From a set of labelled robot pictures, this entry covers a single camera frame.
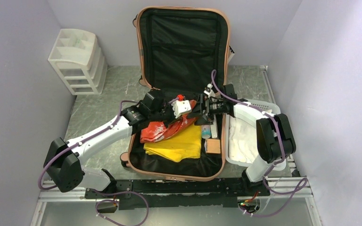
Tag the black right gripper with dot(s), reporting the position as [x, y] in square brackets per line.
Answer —
[205, 118]

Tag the white printed garment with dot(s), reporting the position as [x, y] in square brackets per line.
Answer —
[242, 141]

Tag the red garment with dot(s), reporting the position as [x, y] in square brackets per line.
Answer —
[157, 131]

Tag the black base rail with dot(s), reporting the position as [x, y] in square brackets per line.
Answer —
[139, 193]

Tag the white flat book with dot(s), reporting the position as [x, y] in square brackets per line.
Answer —
[214, 129]

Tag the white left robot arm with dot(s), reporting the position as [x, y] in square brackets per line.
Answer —
[65, 164]

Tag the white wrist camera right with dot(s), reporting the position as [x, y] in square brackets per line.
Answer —
[208, 92]

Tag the white plastic drawer organizer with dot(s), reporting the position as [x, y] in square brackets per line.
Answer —
[79, 61]

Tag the small brown cardboard box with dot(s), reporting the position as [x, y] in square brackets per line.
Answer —
[213, 146]

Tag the pink hard-shell suitcase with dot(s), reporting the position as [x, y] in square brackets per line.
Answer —
[179, 47]

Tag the yellow folded garment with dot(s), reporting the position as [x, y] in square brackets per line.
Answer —
[186, 144]

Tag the white plastic mesh basket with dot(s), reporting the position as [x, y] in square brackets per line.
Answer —
[248, 114]

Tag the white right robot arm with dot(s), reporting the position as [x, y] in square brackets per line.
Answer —
[274, 136]

